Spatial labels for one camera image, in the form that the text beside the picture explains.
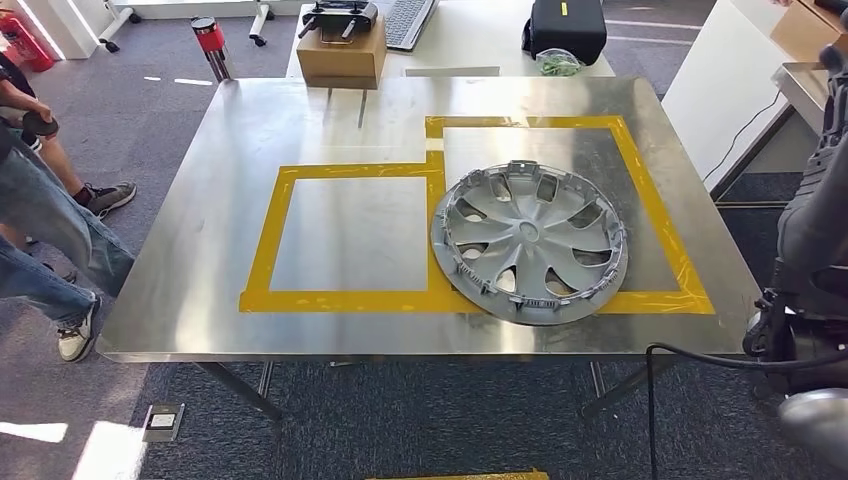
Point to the grey computer keyboard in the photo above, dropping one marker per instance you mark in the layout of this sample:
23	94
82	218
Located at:
407	20

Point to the steel workbench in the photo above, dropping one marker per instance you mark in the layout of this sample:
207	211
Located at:
199	265

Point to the red-headed barrier stanchion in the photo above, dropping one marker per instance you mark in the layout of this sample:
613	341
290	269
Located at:
210	40

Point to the person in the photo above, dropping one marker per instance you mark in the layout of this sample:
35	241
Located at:
40	212
106	197

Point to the clear bag green contents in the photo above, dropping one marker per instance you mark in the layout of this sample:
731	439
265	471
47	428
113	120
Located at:
558	63

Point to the brown cardboard box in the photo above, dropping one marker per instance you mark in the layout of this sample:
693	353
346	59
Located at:
805	30
341	63

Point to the red fire extinguisher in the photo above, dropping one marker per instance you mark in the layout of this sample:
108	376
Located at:
26	43

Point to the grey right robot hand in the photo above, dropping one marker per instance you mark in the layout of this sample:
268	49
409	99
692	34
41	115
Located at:
838	106

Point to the grey plastic hubcap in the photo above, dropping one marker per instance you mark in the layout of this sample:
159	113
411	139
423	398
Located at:
530	232

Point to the black handheld device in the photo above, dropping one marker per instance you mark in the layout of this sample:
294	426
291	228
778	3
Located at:
40	124

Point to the white cabinet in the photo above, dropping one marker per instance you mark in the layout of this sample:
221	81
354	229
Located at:
722	86

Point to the yellow floor tape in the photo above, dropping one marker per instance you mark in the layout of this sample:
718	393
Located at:
464	476

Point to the black carry case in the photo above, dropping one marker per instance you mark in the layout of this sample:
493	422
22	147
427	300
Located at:
566	30

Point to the black remote controller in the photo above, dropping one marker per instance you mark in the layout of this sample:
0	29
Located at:
338	13

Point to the white desk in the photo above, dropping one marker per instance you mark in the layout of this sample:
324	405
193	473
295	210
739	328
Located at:
477	40

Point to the metal floor socket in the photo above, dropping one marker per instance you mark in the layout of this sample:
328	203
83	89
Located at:
164	422

